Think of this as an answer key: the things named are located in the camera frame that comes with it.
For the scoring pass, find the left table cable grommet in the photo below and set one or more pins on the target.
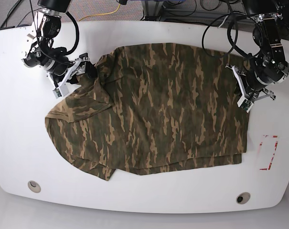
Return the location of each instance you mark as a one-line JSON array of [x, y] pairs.
[[34, 187]]

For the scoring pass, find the red tape rectangle marking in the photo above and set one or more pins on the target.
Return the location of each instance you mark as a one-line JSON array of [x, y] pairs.
[[266, 152]]

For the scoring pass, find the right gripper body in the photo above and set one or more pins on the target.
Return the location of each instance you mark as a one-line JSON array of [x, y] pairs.
[[59, 73]]

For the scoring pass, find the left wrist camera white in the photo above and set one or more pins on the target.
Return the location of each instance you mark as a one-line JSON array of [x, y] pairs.
[[245, 103]]

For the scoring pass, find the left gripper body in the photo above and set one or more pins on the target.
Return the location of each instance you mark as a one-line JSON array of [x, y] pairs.
[[252, 83]]

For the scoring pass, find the right table cable grommet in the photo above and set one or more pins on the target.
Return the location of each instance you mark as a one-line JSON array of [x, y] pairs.
[[243, 198]]

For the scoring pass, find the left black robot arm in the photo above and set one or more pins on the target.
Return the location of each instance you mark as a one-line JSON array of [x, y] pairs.
[[268, 65]]

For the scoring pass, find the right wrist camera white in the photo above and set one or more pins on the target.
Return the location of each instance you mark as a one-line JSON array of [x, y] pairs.
[[61, 91]]

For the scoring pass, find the camouflage t-shirt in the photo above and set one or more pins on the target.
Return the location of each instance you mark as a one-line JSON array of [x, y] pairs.
[[152, 108]]

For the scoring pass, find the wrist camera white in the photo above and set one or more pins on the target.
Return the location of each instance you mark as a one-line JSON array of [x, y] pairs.
[[245, 103], [61, 91]]

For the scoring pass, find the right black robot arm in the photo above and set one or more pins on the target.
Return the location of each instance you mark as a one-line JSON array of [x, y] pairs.
[[40, 51]]

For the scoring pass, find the table cable grommet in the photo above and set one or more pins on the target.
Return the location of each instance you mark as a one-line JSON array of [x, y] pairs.
[[243, 198], [34, 187]]

